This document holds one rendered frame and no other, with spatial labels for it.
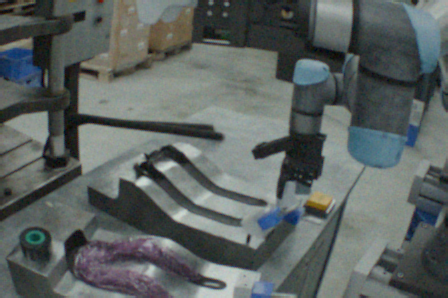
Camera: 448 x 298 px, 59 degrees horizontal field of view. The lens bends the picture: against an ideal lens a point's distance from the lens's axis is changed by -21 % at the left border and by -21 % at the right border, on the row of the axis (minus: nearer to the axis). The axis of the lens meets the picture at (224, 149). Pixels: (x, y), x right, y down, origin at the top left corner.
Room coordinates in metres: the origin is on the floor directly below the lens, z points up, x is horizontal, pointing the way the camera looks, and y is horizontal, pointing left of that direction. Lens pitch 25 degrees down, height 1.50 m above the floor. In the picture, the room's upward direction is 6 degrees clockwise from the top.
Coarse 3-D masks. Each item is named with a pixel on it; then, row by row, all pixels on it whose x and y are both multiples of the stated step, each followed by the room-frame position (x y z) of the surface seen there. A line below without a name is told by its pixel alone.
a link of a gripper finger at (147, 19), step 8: (136, 0) 0.47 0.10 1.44; (144, 0) 0.47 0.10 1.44; (152, 0) 0.47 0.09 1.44; (160, 0) 0.47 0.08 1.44; (168, 0) 0.47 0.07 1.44; (176, 0) 0.47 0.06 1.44; (184, 0) 0.47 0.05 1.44; (192, 0) 0.48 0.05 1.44; (144, 8) 0.47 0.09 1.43; (152, 8) 0.47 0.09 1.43; (160, 8) 0.47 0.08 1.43; (144, 16) 0.47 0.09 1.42; (152, 16) 0.47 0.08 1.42; (160, 16) 0.47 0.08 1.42; (144, 24) 0.47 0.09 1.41; (152, 24) 0.47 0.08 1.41
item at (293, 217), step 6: (270, 204) 0.98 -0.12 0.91; (294, 210) 0.97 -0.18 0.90; (300, 210) 0.97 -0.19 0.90; (288, 216) 0.96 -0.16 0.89; (294, 216) 0.95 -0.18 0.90; (300, 216) 0.96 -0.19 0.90; (306, 216) 0.96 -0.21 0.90; (294, 222) 0.95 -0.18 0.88; (312, 222) 0.95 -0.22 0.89; (318, 222) 0.94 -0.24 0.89
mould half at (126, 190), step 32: (128, 160) 1.23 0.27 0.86; (160, 160) 1.10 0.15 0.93; (192, 160) 1.14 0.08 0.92; (96, 192) 1.04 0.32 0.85; (128, 192) 0.98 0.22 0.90; (160, 192) 0.98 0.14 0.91; (192, 192) 1.03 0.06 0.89; (256, 192) 1.08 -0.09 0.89; (128, 224) 0.99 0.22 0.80; (160, 224) 0.94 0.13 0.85; (192, 224) 0.91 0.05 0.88; (224, 224) 0.92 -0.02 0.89; (288, 224) 0.99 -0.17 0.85; (224, 256) 0.86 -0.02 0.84; (256, 256) 0.84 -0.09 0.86
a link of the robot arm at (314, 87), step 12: (300, 60) 0.99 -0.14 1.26; (312, 60) 1.01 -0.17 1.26; (300, 72) 0.96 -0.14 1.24; (312, 72) 0.95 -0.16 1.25; (324, 72) 0.95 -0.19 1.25; (300, 84) 0.95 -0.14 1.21; (312, 84) 0.94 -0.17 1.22; (324, 84) 0.96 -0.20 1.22; (300, 96) 0.95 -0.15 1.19; (312, 96) 0.95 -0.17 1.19; (324, 96) 0.95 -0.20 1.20; (300, 108) 0.95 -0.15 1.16; (312, 108) 0.95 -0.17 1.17
